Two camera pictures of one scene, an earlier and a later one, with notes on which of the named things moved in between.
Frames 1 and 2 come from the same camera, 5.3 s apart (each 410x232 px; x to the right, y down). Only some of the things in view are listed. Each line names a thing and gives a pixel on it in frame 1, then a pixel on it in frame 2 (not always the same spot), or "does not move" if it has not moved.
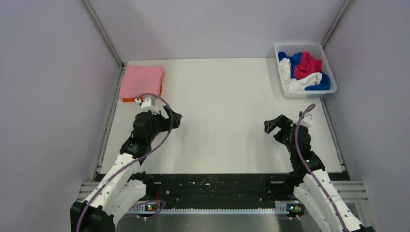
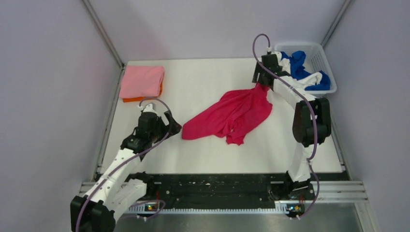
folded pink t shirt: x=137 y=79 does not move
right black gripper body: x=290 y=147 to x=258 y=71
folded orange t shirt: x=132 y=99 does not move
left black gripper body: x=160 y=124 does not move
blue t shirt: x=325 y=83 does not move
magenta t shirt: x=308 y=65 to x=234 y=116
